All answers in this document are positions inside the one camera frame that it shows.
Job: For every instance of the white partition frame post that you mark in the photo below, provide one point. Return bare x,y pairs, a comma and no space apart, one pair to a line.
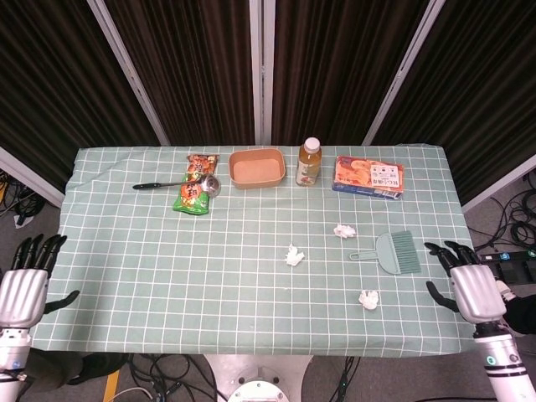
402,75
130,75
261,71

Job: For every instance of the tea bottle white cap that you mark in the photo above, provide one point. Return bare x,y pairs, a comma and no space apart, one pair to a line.
309,165

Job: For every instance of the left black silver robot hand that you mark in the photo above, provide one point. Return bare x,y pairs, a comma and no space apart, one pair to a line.
23,293

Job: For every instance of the orange snack bag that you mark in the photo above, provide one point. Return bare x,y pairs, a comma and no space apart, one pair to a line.
202,163

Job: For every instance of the white paper ball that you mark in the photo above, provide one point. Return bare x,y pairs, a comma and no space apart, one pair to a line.
344,230
369,299
294,255

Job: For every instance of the black shoe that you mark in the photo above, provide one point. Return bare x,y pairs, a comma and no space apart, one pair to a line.
98,368

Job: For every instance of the orange blue snack package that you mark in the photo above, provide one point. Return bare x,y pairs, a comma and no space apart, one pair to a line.
368,176

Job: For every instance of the brown paper food box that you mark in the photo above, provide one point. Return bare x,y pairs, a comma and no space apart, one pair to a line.
256,169

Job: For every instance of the olive trouser leg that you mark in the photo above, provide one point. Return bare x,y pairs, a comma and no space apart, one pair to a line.
46,368

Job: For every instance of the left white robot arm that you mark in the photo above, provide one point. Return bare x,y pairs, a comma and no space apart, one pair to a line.
12,356

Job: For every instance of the white partition base rail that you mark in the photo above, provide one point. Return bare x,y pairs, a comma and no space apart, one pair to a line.
29,176
498,184

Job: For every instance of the small green hand broom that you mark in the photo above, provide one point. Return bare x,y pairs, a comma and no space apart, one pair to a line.
389,251

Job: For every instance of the green snack bag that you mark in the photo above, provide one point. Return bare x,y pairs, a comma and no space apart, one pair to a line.
190,201

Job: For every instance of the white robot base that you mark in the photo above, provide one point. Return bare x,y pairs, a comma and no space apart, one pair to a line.
257,377

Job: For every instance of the green white checked tablecloth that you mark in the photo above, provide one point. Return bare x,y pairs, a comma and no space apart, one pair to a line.
230,272

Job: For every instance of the black trouser leg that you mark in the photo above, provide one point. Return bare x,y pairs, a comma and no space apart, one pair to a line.
523,314

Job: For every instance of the black power strip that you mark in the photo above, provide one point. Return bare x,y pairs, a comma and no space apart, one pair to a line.
508,256

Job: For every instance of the dark corrugated partition panel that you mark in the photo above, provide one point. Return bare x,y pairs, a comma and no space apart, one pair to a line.
54,84
331,71
486,84
197,71

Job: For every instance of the white black sneaker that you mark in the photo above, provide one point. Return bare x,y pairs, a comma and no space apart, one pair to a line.
506,290

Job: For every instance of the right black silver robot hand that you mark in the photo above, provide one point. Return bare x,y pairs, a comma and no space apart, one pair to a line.
477,293

